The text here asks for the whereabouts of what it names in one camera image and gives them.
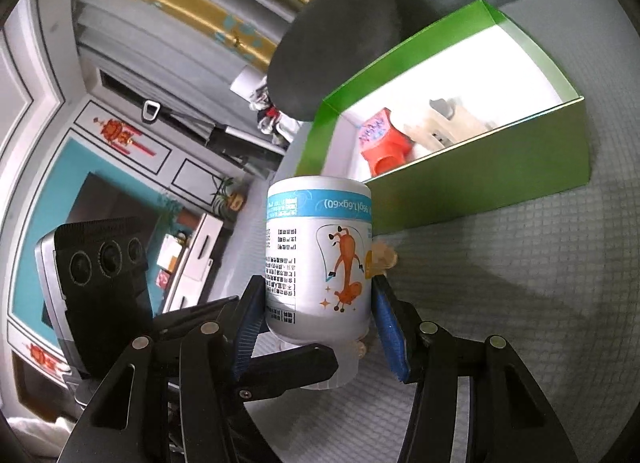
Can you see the white bottle blue label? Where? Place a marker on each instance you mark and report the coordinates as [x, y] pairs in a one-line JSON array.
[[315, 263]]

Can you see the red knot wall ornament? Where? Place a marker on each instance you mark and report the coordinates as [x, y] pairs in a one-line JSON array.
[[117, 133], [45, 358]]

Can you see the green cardboard box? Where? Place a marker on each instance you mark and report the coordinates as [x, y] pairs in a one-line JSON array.
[[475, 168]]

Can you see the white board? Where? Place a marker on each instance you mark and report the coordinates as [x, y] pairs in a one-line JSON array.
[[247, 83]]

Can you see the pile of clothes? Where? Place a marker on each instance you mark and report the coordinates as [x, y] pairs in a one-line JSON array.
[[272, 118]]

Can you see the red cotton swab box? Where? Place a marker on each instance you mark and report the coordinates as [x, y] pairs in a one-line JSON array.
[[385, 143]]

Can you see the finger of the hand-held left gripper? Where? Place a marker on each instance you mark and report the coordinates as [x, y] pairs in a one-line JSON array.
[[190, 315], [295, 370]]

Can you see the black television screen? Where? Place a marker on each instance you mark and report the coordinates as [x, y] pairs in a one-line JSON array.
[[115, 203]]

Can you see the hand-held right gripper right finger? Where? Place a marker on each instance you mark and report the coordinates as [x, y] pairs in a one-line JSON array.
[[392, 333]]

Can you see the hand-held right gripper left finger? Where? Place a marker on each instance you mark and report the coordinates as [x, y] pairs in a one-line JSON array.
[[247, 333]]

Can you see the white television cabinet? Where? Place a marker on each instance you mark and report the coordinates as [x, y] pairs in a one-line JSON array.
[[197, 258]]

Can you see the dark grey round cushion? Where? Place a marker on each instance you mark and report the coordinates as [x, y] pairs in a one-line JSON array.
[[335, 43]]

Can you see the potted green plant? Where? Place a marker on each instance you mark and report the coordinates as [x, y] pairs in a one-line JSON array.
[[225, 195]]

